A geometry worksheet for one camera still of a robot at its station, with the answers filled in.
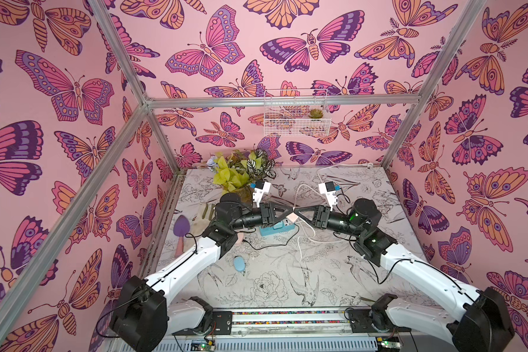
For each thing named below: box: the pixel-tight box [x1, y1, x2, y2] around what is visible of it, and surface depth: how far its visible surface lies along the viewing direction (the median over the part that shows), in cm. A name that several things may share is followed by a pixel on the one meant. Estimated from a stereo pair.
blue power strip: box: [259, 218, 296, 237], surface depth 96 cm
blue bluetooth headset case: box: [233, 255, 246, 273], surface depth 87 cm
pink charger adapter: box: [285, 211, 300, 223], surface depth 66 cm
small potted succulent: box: [308, 108, 324, 119], surface depth 94 cm
